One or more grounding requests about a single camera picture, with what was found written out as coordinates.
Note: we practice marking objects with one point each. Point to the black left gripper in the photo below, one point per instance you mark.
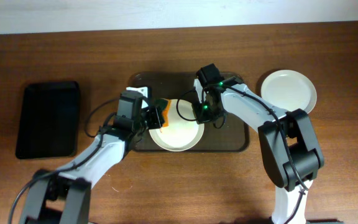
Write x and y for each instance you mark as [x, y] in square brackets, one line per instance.
[155, 117]

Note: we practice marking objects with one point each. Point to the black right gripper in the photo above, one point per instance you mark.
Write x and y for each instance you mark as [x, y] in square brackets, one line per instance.
[204, 115]

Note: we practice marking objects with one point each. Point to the orange green sponge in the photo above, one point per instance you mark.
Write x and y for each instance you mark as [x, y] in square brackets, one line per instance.
[163, 106]

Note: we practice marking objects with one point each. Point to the cream plate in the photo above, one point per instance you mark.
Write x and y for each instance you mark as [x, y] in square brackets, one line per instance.
[179, 134]

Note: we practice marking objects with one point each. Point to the pale green plate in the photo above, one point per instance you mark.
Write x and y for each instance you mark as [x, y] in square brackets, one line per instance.
[289, 90]

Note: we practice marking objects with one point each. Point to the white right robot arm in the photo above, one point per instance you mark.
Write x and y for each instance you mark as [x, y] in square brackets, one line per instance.
[290, 150]

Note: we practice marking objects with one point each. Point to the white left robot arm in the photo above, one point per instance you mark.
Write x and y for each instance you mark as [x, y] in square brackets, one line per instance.
[63, 195]

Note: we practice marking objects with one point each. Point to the dark brown serving tray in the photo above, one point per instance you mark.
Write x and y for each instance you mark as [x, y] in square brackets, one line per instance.
[232, 137]

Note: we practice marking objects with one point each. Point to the black rectangular tray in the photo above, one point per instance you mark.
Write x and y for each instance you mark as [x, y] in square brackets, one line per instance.
[49, 120]

